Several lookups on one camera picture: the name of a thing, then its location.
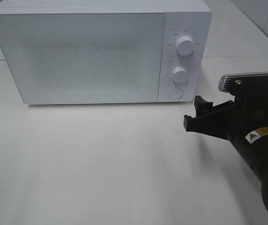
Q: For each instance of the lower white timer knob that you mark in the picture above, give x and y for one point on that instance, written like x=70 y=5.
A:
x=179 y=75

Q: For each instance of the upper white power knob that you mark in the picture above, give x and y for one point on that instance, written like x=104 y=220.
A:
x=185 y=45

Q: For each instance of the white microwave door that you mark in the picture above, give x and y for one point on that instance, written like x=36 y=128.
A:
x=78 y=58

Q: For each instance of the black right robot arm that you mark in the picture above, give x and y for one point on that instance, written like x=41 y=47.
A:
x=256 y=157

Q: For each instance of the white microwave oven body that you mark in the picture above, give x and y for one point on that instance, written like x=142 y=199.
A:
x=191 y=17

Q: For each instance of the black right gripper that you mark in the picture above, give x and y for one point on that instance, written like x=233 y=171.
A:
x=242 y=121

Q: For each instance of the round white door button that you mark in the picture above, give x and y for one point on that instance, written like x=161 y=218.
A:
x=176 y=93

